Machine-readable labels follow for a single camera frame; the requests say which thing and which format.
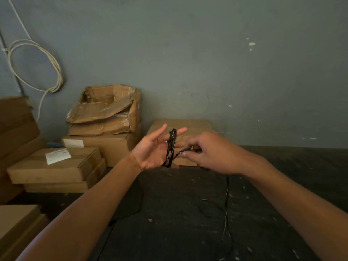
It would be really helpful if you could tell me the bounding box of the plain closed cardboard box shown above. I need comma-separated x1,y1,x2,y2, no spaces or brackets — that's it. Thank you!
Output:
146,118,218,167

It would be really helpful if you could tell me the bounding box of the flat cardboard box white label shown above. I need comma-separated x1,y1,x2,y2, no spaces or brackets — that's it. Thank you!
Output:
7,147,102,185

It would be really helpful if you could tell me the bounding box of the flat plain cardboard box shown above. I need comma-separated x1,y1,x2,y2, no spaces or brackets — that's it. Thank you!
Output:
24,159,107,193
0,205,42,251
0,214,50,261

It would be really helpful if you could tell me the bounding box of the black twisted wire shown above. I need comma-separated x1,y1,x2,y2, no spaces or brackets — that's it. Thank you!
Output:
161,128,237,261

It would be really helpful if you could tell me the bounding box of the stack of flat cardboard boxes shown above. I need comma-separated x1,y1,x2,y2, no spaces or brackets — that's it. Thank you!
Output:
0,96,45,205

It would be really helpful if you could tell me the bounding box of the person's right hand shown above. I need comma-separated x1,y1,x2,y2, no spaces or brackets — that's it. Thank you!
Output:
179,132,247,176

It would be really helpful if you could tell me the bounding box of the person's right forearm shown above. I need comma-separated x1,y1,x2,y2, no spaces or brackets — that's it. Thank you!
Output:
239,154,348,261

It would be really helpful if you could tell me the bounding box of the torn open cardboard box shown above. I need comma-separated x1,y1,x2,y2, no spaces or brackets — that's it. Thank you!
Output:
66,84,142,136

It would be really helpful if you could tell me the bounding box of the person's left forearm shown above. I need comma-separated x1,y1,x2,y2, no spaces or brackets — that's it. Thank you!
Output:
16,154,142,261

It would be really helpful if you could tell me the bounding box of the large cardboard box white label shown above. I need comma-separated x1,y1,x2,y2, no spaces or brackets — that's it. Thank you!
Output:
62,123,143,168

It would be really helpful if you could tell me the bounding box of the person's left hand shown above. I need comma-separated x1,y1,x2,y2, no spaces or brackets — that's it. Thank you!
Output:
130,123,188,172

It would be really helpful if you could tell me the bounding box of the white coiled cable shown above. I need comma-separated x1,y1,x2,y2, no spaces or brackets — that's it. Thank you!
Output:
2,0,64,122

